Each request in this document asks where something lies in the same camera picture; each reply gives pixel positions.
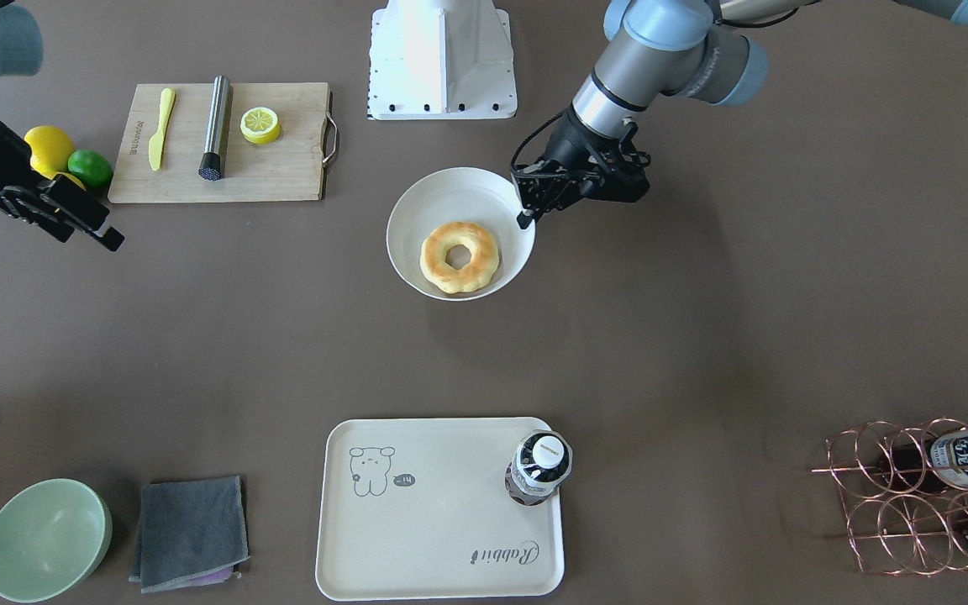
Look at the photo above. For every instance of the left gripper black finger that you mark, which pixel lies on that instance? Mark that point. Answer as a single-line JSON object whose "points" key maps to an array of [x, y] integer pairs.
{"points": [[532, 210]]}

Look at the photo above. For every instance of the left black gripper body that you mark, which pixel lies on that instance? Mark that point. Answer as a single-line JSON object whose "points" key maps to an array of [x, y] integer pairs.
{"points": [[569, 144]]}

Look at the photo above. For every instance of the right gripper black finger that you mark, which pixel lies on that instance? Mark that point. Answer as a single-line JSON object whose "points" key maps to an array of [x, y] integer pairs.
{"points": [[108, 237]]}

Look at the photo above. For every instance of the white plate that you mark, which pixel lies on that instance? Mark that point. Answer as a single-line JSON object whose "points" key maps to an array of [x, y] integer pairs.
{"points": [[463, 194]]}

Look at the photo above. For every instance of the glazed donut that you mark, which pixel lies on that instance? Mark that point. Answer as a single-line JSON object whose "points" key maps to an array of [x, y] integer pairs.
{"points": [[459, 257]]}

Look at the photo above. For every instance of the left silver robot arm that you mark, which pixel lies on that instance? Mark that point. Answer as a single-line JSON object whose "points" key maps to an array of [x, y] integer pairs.
{"points": [[655, 49]]}

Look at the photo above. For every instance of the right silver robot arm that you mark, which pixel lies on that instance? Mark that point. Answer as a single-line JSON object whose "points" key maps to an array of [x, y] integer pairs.
{"points": [[21, 54]]}

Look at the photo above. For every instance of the dark drink bottle on tray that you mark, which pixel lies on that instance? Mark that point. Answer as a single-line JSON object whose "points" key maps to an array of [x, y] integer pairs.
{"points": [[539, 466]]}

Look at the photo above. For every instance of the cream rabbit tray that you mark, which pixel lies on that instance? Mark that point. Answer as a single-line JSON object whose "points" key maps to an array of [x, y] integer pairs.
{"points": [[416, 508]]}

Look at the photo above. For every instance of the green lime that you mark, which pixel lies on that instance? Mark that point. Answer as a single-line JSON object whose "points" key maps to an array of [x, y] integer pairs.
{"points": [[90, 167]]}

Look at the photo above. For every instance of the whole yellow lemon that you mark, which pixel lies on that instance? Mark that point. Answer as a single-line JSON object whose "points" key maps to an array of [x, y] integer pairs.
{"points": [[50, 149]]}

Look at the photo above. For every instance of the yellow plastic knife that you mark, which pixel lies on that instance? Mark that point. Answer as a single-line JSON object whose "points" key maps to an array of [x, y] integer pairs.
{"points": [[155, 148]]}

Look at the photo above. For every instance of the steel muddler black tip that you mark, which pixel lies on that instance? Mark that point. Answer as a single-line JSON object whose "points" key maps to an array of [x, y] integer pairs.
{"points": [[211, 166]]}

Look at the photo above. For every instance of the wooden cutting board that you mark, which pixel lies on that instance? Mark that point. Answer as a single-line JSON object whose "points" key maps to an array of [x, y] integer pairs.
{"points": [[290, 169]]}

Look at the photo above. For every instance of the half lemon slice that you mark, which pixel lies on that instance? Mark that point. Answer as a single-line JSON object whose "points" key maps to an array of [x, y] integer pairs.
{"points": [[260, 125]]}

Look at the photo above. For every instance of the grey folded cloth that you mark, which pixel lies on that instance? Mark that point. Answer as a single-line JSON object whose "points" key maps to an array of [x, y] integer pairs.
{"points": [[191, 533]]}

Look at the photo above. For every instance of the green bowl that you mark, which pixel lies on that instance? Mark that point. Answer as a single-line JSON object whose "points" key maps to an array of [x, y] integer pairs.
{"points": [[53, 535]]}

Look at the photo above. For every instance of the bottle in rack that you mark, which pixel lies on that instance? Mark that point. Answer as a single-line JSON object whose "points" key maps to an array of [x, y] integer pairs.
{"points": [[926, 465]]}

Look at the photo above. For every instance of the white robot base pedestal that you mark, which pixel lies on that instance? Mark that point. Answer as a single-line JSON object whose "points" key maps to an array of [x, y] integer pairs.
{"points": [[441, 60]]}

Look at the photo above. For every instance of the copper wire bottle rack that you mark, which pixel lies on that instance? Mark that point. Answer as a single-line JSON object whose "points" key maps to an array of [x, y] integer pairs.
{"points": [[901, 517]]}

